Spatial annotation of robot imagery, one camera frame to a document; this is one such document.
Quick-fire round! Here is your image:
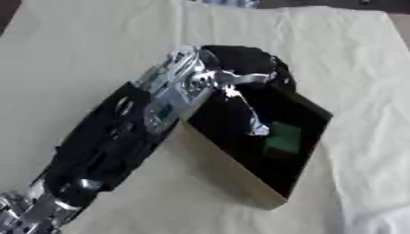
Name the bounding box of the green block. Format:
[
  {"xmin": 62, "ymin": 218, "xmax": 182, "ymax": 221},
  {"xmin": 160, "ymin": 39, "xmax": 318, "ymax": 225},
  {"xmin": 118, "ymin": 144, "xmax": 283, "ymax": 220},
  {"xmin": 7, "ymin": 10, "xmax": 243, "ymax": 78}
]
[{"xmin": 263, "ymin": 121, "xmax": 305, "ymax": 155}]

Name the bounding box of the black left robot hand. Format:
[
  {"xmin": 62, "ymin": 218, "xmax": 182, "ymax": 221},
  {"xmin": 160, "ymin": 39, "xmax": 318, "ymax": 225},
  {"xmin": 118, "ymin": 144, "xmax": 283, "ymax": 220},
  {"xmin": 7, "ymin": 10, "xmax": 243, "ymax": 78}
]
[{"xmin": 197, "ymin": 44, "xmax": 298, "ymax": 137}]

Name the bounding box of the tan cardboard box black inside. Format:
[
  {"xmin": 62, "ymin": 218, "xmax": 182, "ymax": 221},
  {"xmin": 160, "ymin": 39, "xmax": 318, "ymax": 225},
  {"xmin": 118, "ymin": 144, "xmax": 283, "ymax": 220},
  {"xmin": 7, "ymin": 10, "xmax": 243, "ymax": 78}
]
[{"xmin": 174, "ymin": 84, "xmax": 335, "ymax": 211}]

